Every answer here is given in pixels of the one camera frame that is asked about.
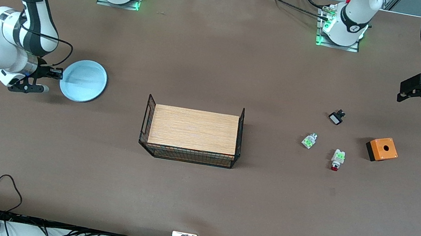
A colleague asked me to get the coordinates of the red push button switch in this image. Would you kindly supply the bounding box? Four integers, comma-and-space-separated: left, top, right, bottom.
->
329, 148, 347, 173

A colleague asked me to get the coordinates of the green push button switch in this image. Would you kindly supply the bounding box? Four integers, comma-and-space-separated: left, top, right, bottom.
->
300, 131, 318, 151

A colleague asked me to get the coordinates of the black wire basket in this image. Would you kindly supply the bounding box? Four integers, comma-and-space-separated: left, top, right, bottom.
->
136, 92, 248, 172

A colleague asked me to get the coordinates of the black looped cable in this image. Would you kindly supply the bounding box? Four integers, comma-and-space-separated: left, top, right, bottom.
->
0, 174, 26, 215

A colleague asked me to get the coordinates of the orange button enclosure box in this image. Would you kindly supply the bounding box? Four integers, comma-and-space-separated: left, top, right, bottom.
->
363, 134, 401, 166

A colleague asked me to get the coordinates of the short black table cable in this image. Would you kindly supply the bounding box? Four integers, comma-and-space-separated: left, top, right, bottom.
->
295, 0, 327, 10

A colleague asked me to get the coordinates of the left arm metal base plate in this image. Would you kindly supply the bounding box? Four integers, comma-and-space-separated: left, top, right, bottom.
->
314, 2, 367, 54

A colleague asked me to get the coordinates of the light blue plate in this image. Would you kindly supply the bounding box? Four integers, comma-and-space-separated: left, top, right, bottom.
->
57, 56, 110, 106

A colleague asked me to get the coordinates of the black white switch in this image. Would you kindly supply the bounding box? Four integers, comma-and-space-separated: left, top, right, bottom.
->
327, 108, 346, 127

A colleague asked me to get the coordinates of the long black table cable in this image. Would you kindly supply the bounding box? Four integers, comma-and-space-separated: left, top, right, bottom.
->
246, 0, 335, 22

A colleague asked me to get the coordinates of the wooden board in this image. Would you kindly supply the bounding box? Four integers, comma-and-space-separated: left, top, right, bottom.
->
146, 102, 242, 158

